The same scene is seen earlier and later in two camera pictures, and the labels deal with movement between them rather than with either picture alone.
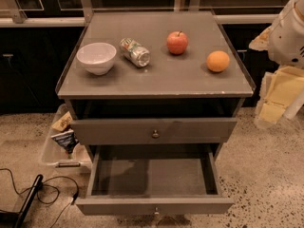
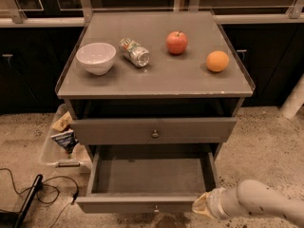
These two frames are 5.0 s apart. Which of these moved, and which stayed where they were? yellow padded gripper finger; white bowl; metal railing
Moved: yellow padded gripper finger
Stayed: metal railing; white bowl
